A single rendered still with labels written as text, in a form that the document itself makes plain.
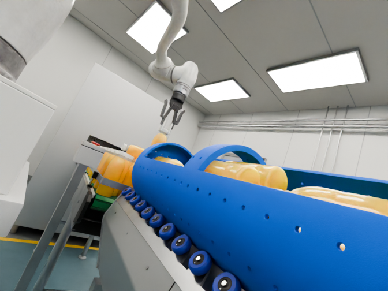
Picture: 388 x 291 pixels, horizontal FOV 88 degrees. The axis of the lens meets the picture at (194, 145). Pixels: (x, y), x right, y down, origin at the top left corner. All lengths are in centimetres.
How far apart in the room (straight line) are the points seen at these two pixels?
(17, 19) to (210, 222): 42
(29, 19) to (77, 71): 479
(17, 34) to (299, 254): 47
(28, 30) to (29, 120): 17
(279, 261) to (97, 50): 532
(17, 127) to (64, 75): 486
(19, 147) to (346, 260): 36
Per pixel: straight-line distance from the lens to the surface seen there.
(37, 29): 44
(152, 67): 128
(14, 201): 30
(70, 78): 516
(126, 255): 65
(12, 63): 42
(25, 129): 30
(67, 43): 533
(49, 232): 117
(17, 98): 31
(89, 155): 102
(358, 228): 25
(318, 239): 26
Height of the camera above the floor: 108
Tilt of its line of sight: 11 degrees up
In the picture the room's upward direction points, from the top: 22 degrees clockwise
